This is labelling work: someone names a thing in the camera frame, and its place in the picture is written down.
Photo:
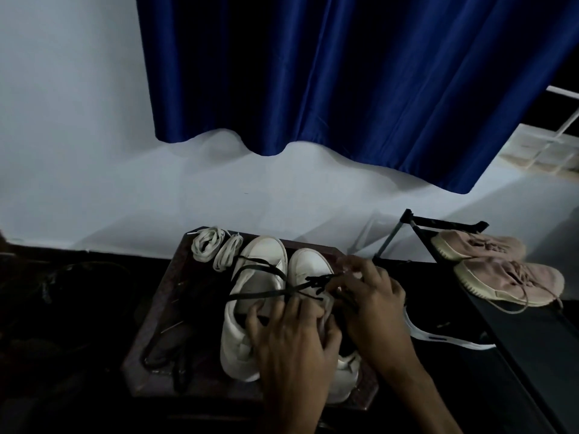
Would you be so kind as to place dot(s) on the person's left hand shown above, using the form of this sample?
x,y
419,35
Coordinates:
x,y
294,366

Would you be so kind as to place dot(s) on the person's right hand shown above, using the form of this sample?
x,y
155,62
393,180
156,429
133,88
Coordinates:
x,y
380,320

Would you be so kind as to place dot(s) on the person's right forearm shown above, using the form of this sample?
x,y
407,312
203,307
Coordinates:
x,y
425,402

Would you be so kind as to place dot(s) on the black sneaker white sole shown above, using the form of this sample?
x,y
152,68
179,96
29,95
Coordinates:
x,y
434,339

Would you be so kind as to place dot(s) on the pink sneaker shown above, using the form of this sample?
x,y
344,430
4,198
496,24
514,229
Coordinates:
x,y
457,248
493,277

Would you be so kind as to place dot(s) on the dark brown plastic stool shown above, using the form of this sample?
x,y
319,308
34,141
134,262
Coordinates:
x,y
181,293

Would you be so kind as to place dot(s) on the black shoe rack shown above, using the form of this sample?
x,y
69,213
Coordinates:
x,y
534,348

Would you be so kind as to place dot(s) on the white window grille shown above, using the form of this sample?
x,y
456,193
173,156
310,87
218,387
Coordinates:
x,y
543,149

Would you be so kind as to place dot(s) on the blue curtain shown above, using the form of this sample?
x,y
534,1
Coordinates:
x,y
362,72

